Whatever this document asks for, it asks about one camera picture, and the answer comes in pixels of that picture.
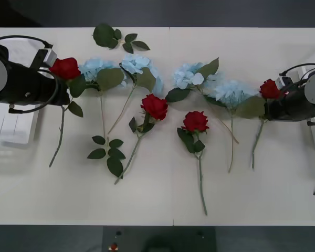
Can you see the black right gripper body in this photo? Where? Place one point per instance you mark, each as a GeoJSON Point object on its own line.
{"type": "Point", "coordinates": [278, 110]}

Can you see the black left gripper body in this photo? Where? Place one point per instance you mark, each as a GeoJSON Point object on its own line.
{"type": "Point", "coordinates": [55, 92]}

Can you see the red rose green stem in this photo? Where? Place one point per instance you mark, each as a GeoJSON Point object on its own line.
{"type": "Point", "coordinates": [153, 105]}
{"type": "Point", "coordinates": [195, 120]}
{"type": "Point", "coordinates": [64, 67]}
{"type": "Point", "coordinates": [269, 89]}

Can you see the pale blue flower green stem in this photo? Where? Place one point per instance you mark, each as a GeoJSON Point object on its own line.
{"type": "Point", "coordinates": [185, 76]}
{"type": "Point", "coordinates": [231, 92]}
{"type": "Point", "coordinates": [93, 67]}
{"type": "Point", "coordinates": [136, 63]}

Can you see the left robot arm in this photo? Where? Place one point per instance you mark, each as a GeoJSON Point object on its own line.
{"type": "Point", "coordinates": [18, 84]}

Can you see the shallow white box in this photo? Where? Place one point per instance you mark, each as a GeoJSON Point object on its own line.
{"type": "Point", "coordinates": [15, 128]}

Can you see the large round green leaf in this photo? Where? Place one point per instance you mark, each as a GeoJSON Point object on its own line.
{"type": "Point", "coordinates": [102, 34]}

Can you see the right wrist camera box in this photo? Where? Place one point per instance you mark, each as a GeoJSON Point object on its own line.
{"type": "Point", "coordinates": [283, 81]}

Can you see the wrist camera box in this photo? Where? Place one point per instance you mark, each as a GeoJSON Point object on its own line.
{"type": "Point", "coordinates": [50, 57]}
{"type": "Point", "coordinates": [283, 81]}

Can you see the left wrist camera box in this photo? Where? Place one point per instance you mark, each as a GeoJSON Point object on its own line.
{"type": "Point", "coordinates": [50, 57]}

